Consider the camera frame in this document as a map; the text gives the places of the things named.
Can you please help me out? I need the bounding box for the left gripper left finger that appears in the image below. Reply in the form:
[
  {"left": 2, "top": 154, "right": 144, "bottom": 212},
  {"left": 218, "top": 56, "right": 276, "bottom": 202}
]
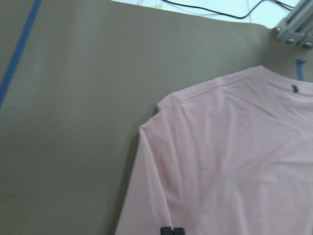
[{"left": 160, "top": 227, "right": 174, "bottom": 235}]

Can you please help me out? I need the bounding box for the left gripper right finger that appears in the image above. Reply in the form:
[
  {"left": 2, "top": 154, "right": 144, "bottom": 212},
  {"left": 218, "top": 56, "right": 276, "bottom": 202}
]
[{"left": 173, "top": 227, "right": 185, "bottom": 235}]

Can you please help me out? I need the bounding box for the pink snoopy t-shirt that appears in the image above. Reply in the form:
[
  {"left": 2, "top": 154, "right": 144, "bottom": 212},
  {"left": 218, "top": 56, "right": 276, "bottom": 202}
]
[{"left": 115, "top": 66, "right": 313, "bottom": 235}]

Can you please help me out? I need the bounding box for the aluminium frame post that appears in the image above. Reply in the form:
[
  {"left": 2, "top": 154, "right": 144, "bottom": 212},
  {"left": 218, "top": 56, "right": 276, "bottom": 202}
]
[{"left": 272, "top": 0, "right": 313, "bottom": 48}]

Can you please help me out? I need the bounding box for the black table cable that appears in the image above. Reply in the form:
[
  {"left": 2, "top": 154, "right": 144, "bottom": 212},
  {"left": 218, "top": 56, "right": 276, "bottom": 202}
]
[{"left": 161, "top": 0, "right": 298, "bottom": 19}]

